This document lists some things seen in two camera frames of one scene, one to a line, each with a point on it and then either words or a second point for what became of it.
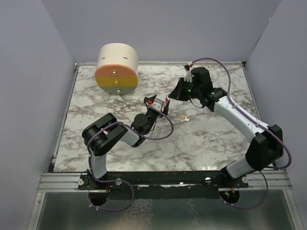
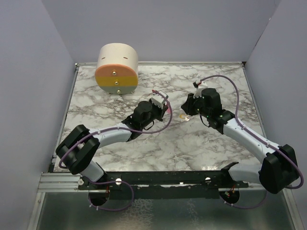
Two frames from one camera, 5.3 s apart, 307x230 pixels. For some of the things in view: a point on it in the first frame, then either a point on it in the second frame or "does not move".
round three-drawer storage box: x=117 y=72 does not move
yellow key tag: x=183 y=116 does not move
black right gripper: x=177 y=93 -> x=187 y=106
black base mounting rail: x=169 y=185 does not move
